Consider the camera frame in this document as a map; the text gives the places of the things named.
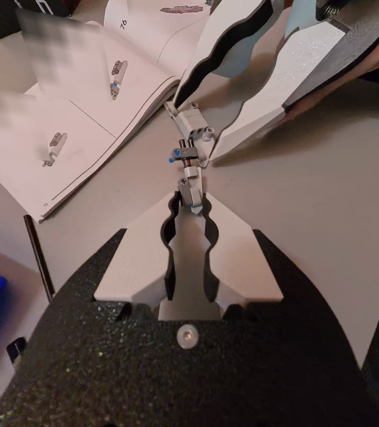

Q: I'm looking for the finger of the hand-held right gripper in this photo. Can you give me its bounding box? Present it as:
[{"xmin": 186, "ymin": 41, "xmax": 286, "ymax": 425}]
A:
[
  {"xmin": 173, "ymin": 0, "xmax": 275, "ymax": 109},
  {"xmin": 209, "ymin": 0, "xmax": 351, "ymax": 163}
]

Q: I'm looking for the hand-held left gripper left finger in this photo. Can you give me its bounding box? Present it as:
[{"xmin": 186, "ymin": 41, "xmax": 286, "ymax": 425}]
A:
[{"xmin": 93, "ymin": 192, "xmax": 180, "ymax": 306}]

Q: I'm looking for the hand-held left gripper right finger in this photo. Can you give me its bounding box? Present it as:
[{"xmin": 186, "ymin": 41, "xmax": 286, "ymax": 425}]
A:
[{"xmin": 203, "ymin": 193, "xmax": 284, "ymax": 310}]

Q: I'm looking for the small grey toy brick assembly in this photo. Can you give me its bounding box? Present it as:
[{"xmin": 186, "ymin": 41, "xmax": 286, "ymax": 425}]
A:
[{"xmin": 168, "ymin": 137, "xmax": 207, "ymax": 216}]

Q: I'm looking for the grey desk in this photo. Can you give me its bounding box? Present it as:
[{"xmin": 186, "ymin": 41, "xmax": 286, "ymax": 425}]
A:
[{"xmin": 0, "ymin": 15, "xmax": 379, "ymax": 417}]

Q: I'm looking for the person's right hand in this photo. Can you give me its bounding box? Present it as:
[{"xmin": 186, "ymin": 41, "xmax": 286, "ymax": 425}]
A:
[{"xmin": 274, "ymin": 22, "xmax": 379, "ymax": 128}]

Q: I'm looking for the thin black rod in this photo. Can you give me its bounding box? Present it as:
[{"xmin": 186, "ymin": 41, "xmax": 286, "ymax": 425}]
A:
[{"xmin": 23, "ymin": 215, "xmax": 55, "ymax": 301}]

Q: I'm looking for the open white instruction booklet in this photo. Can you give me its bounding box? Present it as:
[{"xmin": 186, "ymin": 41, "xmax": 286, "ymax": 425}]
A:
[{"xmin": 0, "ymin": 0, "xmax": 217, "ymax": 224}]

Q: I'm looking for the small black clip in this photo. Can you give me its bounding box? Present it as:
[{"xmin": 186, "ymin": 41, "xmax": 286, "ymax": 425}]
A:
[{"xmin": 6, "ymin": 337, "xmax": 27, "ymax": 363}]

